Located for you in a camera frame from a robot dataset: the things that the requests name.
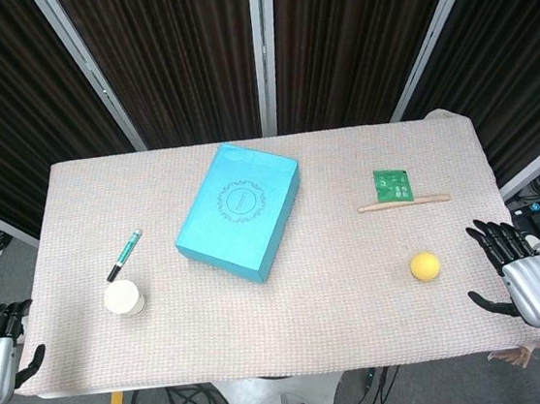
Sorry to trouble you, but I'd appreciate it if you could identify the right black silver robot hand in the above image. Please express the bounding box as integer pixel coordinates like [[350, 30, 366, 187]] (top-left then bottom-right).
[[459, 211, 540, 352]]

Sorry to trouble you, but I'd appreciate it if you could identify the teal cardboard box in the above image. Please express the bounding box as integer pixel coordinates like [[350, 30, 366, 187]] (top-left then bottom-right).
[[163, 134, 314, 295]]

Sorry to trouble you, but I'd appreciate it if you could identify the yellow ball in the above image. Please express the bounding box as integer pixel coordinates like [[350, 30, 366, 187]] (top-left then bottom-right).
[[406, 249, 444, 287]]

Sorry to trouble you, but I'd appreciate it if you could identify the white paper cup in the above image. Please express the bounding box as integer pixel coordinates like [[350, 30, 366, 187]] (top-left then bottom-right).
[[101, 277, 148, 322]]

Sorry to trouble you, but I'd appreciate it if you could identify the wooden stick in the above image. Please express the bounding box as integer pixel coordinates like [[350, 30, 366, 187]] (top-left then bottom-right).
[[356, 191, 454, 215]]

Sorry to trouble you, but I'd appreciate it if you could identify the green marker pen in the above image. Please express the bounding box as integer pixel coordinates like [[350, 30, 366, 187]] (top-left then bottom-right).
[[101, 229, 149, 284]]

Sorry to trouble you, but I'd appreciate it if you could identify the green sachet packet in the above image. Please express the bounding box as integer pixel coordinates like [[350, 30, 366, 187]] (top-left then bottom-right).
[[371, 165, 416, 207]]

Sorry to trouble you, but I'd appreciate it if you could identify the beige waffle tablecloth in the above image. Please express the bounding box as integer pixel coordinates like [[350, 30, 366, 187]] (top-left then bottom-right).
[[0, 99, 540, 404]]

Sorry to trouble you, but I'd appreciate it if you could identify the dark ribbed partition panel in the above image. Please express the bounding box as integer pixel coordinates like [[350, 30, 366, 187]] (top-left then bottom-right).
[[55, 0, 270, 160], [0, 0, 146, 244], [392, 0, 540, 200], [262, 0, 482, 137]]

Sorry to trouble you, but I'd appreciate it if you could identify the black cable green plug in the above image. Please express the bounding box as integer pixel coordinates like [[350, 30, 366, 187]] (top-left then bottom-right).
[[360, 365, 389, 400]]

